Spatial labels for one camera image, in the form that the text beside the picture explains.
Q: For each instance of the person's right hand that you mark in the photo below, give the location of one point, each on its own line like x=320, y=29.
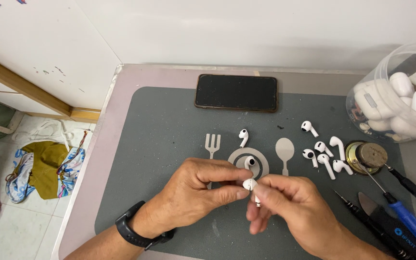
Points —
x=298, y=213

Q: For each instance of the person's left hand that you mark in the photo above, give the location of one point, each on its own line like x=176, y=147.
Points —
x=186, y=195

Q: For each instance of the grey printed work mat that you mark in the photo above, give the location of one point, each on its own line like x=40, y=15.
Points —
x=164, y=144

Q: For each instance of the cluster of white earbuds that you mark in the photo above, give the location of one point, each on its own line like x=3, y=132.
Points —
x=325, y=160

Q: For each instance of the black smartwatch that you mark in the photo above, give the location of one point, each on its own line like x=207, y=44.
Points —
x=130, y=225

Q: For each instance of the slim black precision screwdriver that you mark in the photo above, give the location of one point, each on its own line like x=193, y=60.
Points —
x=368, y=222

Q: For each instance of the round brass speaker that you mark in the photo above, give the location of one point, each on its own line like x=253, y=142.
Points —
x=370, y=156

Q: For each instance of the black smartphone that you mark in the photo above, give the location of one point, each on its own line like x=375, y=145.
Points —
x=236, y=92

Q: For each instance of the heap of colourful cloths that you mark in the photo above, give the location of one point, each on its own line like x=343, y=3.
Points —
x=45, y=166

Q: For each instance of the heap of white charging cases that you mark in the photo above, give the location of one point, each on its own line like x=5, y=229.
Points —
x=401, y=104

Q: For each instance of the white cloth bag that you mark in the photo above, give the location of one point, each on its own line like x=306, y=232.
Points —
x=49, y=130

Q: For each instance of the clear plastic jar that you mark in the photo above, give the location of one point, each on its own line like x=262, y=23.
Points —
x=385, y=76

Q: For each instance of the white cabinet with wooden trim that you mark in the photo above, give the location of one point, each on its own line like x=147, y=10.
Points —
x=31, y=47

